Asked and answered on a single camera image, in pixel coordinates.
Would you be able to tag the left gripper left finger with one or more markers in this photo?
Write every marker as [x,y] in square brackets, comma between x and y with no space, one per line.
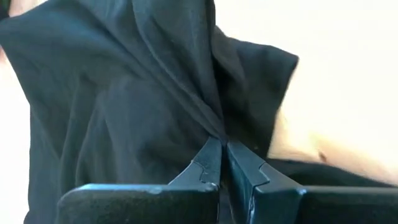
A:
[140,205]

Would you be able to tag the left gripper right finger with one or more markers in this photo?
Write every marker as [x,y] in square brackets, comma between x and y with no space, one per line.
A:
[311,205]

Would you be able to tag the black garment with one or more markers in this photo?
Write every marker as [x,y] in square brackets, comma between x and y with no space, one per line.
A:
[124,93]

